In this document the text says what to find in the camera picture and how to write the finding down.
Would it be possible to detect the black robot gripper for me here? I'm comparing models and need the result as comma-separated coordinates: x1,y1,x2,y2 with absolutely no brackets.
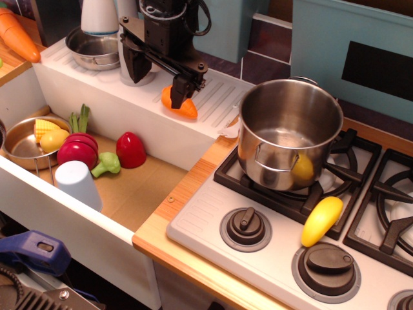
119,1,208,109

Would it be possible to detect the small orange toy carrot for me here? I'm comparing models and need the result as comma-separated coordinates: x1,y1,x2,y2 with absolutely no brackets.
161,85,198,119

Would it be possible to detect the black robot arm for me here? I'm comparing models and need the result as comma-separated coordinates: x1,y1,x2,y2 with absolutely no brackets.
119,1,212,109

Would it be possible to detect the large steel pot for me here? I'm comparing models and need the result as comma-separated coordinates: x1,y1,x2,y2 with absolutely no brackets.
237,77,343,191

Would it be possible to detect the small steel pan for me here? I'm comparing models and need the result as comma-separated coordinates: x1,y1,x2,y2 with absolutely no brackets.
3,116,72,183

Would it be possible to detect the large orange toy carrot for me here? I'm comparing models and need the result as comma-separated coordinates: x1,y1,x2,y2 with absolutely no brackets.
1,8,41,63

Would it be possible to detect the steel bowl on ledge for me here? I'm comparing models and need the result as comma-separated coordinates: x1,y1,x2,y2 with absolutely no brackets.
65,27,120,71

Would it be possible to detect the grey toy faucet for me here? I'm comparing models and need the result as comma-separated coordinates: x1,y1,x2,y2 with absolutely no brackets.
115,0,161,87

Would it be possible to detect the red toy pepper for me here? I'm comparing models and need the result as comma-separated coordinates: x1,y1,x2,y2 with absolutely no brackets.
116,132,146,169

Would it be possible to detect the white bottle blue band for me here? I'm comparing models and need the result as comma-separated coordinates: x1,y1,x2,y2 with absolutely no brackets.
81,0,119,36

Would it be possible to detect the green toy broccoli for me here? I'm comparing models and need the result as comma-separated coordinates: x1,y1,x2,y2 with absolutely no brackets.
91,152,121,178

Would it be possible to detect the red toy radish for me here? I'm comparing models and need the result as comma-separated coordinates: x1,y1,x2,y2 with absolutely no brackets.
57,103,98,170

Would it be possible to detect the yellow toy corn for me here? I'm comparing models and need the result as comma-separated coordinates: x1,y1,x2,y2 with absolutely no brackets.
34,119,61,143

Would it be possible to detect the light blue plastic cup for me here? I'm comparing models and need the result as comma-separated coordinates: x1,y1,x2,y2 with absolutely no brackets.
55,161,103,212

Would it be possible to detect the left black stove knob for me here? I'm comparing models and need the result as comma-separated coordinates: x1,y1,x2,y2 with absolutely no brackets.
219,207,272,253

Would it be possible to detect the black stove knob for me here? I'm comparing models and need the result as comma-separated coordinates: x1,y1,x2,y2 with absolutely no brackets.
387,289,413,310
219,207,272,253
291,242,361,304

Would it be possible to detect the left black stove grate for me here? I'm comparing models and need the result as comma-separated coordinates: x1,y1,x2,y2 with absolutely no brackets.
214,129,381,240

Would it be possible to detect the black stove grate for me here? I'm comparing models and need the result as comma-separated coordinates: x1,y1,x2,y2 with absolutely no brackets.
214,129,381,240
344,149,412,276

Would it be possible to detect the yellow toy squash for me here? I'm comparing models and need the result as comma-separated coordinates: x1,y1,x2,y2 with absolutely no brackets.
301,196,343,247

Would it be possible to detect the blue clamp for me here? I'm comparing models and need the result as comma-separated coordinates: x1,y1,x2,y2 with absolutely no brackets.
1,230,72,276

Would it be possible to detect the middle black stove knob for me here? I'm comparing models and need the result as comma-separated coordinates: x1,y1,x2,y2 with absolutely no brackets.
291,242,361,304

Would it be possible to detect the right black stove grate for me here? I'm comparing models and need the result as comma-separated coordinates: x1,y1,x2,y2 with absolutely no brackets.
344,149,412,276

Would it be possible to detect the right black stove knob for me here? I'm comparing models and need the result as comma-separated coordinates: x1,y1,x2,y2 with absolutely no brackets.
387,289,413,310

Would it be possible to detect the grey metal mount bracket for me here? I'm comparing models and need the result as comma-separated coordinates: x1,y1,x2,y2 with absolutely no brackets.
1,264,106,309

